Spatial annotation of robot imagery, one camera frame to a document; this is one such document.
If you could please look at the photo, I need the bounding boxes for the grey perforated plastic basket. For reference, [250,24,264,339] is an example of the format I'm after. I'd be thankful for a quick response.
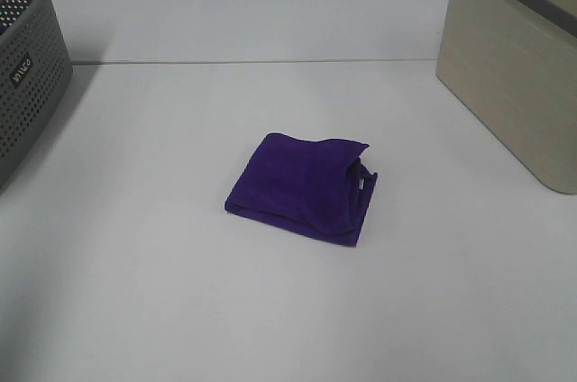
[1,0,73,186]

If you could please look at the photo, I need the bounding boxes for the beige plastic storage bin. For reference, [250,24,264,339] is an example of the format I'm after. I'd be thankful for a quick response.
[436,0,576,195]

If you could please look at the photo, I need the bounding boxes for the purple microfiber towel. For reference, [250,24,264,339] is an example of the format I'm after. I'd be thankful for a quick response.
[224,132,378,248]

